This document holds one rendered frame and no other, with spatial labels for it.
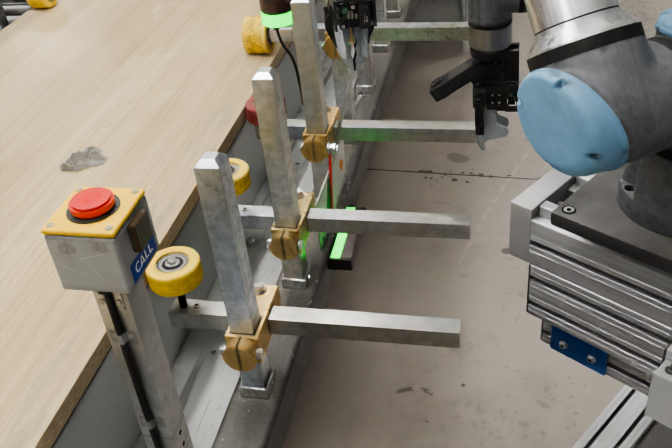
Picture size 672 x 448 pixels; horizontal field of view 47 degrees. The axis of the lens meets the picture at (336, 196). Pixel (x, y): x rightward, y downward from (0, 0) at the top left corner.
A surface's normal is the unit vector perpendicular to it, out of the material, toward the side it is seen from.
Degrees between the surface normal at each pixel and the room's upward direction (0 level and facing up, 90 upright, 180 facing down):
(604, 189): 0
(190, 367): 0
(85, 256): 90
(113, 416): 90
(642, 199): 72
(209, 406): 0
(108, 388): 90
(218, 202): 90
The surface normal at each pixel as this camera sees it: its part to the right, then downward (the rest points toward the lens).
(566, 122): -0.87, 0.42
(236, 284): -0.20, 0.56
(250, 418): -0.09, -0.82
